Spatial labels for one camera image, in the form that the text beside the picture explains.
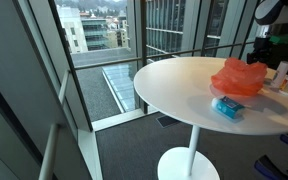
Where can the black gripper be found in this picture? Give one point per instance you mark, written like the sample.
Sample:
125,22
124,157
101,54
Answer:
263,43

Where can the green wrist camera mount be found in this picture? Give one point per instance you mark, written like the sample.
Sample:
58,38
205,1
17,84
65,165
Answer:
285,39

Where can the tall white cylindrical bottle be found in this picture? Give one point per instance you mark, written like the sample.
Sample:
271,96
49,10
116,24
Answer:
280,75

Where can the dark floor vent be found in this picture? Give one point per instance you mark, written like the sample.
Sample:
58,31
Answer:
168,121

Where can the white handrail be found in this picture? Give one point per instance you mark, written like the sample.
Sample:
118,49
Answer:
50,146

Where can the orange plastic carrier bag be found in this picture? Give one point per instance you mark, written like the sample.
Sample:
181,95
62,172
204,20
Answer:
239,78

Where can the dark window frame post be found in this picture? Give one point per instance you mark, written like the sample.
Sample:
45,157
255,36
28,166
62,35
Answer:
71,66

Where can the blue white small box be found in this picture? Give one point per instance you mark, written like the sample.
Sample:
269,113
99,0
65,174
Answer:
228,107

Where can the white table pedestal base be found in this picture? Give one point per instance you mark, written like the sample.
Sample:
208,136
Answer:
189,163

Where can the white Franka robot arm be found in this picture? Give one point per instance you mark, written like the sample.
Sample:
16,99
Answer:
277,11

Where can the metal window railing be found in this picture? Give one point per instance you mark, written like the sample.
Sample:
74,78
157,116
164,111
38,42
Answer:
117,61

